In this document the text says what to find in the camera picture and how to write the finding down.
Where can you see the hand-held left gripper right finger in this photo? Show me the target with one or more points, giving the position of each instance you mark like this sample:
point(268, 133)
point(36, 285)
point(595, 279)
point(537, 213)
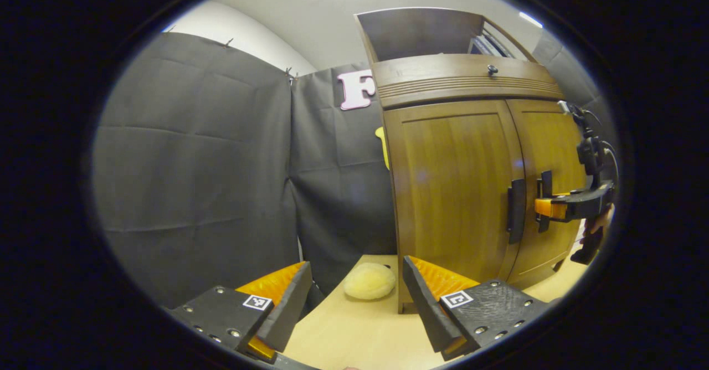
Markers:
point(426, 309)

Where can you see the wooden double-door shoe cabinet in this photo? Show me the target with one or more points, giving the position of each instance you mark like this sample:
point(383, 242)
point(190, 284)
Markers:
point(460, 79)

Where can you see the yellow fluffy plush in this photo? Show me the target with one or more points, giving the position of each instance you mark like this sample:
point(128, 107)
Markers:
point(368, 281)

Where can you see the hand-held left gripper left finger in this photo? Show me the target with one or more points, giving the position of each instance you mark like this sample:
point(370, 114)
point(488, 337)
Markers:
point(291, 309)

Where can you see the wooden shoe cabinet door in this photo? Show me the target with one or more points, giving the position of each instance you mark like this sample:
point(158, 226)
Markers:
point(554, 154)
point(454, 193)

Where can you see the wooden drawer with black knob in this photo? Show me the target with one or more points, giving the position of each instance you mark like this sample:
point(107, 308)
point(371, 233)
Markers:
point(443, 79)

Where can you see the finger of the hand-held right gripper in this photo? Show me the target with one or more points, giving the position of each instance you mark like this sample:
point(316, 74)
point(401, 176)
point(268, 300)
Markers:
point(548, 208)

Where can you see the black backdrop cloth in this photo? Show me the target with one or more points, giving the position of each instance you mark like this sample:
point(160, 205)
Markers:
point(194, 165)

